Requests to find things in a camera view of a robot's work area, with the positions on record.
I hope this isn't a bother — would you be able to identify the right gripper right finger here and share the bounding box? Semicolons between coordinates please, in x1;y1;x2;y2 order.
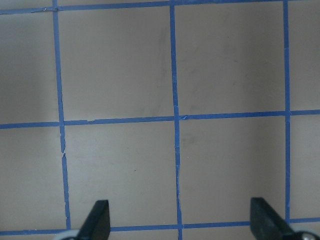
250;197;320;240

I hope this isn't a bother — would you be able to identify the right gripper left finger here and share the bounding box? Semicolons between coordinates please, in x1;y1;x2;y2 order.
53;199;111;240

